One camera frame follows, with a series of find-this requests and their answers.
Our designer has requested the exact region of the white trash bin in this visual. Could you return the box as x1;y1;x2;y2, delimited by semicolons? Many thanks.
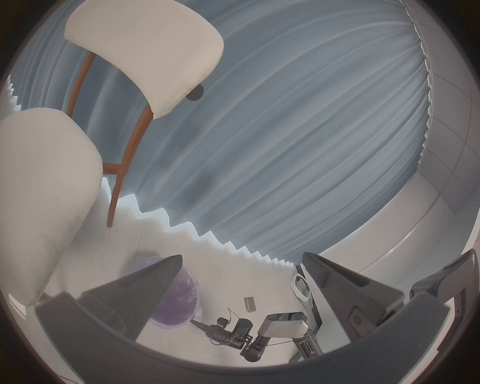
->
150;268;202;330

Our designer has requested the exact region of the white cushioned wooden chair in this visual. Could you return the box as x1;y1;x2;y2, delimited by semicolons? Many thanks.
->
0;0;225;309

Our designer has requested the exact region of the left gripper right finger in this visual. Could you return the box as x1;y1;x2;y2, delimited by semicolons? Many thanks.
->
302;252;404;344

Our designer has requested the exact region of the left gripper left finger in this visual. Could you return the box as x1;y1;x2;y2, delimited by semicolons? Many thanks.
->
80;254;184;343

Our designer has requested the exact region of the purple plastic bag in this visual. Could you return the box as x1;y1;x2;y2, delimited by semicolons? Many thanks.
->
133;256;202;331

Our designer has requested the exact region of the white curtain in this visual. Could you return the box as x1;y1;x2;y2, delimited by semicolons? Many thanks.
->
7;0;432;269

